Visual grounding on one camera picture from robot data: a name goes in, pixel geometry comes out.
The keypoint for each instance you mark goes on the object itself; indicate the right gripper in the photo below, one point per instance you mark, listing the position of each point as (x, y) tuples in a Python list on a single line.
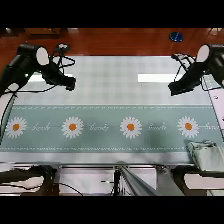
[(181, 86)]

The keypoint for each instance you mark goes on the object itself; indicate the pale green T-shirt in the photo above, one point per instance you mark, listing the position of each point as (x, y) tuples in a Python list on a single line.
[(208, 155)]

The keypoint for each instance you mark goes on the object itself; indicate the blue round object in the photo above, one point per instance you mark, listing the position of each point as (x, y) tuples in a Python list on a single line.
[(176, 36)]

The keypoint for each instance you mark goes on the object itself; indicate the silver frame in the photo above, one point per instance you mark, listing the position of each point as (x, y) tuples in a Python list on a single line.
[(140, 186)]

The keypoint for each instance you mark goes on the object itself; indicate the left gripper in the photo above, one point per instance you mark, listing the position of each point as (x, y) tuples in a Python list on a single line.
[(61, 79)]

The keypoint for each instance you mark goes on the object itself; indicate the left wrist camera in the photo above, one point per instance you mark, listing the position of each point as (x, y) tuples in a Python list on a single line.
[(62, 48)]

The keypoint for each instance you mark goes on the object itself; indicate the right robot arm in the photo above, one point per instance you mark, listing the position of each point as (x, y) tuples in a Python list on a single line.
[(215, 60)]

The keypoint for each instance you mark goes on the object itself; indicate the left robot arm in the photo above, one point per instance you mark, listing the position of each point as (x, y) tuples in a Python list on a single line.
[(20, 65)]

